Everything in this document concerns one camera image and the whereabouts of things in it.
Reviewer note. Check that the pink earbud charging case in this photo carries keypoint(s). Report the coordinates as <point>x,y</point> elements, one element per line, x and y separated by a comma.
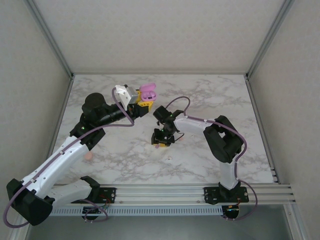
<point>88,157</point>

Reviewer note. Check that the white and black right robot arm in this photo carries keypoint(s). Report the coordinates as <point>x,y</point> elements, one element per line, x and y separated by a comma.
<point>192,125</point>

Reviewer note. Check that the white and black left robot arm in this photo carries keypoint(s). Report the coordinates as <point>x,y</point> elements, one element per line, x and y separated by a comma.
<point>62,157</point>

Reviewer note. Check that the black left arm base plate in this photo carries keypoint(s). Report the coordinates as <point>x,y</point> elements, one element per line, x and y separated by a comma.
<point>110,193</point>

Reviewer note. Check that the aluminium panel frame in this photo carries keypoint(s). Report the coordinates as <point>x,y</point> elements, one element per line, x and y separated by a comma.
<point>300,230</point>

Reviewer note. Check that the wide grooved aluminium rail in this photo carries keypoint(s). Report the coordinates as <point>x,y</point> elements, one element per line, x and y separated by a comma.
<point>160,193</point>

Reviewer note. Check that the black controller board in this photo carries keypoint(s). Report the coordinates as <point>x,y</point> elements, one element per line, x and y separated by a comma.
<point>231,212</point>
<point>91,211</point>

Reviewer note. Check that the aluminium frame post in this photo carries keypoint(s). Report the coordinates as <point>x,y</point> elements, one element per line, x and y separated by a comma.
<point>269,37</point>
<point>51,37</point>

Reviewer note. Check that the purple earbud charging case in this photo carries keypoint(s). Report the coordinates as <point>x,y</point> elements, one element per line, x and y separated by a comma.
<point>147,96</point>

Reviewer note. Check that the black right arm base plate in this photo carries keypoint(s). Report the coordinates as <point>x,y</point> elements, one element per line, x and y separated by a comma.
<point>211,193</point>

